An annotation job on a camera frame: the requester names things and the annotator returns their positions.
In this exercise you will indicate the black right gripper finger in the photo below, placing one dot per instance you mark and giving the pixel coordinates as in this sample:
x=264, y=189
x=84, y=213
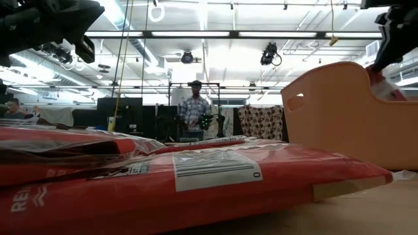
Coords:
x=396, y=44

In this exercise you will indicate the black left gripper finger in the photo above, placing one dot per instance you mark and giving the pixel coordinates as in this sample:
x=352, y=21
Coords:
x=86, y=49
x=85, y=14

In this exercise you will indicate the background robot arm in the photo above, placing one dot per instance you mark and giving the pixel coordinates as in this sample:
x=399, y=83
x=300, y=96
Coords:
x=209, y=121

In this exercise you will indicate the white draped cloth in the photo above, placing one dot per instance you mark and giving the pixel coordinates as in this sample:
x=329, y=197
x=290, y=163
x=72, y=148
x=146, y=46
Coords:
x=57, y=116

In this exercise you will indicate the seated person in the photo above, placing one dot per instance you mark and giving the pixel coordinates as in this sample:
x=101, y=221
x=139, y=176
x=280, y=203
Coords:
x=14, y=111

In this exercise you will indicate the orange plastic basket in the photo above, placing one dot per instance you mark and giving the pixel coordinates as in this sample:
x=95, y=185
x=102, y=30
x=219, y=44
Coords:
x=343, y=124

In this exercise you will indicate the standing person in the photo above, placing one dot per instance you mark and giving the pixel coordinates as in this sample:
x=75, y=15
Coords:
x=193, y=109

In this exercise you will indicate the brown spotted cloth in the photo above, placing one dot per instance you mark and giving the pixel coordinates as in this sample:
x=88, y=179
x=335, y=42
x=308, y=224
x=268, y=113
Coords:
x=261, y=122

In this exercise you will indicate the front red packet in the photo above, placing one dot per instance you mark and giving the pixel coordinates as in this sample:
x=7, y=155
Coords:
x=228, y=202

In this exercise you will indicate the round black ceiling camera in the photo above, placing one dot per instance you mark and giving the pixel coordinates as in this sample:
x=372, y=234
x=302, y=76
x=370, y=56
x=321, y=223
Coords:
x=187, y=57

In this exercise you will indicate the black metal frame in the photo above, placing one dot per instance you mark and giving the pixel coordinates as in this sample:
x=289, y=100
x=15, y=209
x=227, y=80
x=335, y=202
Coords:
x=170, y=107

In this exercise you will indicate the black ceiling rail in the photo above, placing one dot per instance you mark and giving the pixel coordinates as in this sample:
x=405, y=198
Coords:
x=233, y=34

